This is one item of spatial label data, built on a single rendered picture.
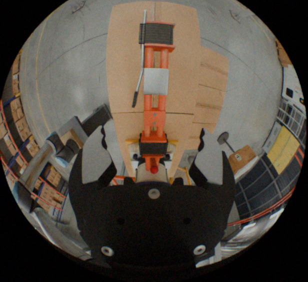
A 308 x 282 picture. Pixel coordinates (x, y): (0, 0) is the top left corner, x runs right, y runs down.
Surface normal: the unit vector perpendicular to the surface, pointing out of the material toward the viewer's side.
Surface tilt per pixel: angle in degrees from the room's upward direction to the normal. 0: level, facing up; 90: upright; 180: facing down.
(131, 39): 0
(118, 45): 0
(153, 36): 1
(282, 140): 91
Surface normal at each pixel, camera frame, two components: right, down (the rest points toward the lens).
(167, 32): 0.02, 0.53
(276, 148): -1.00, -0.03
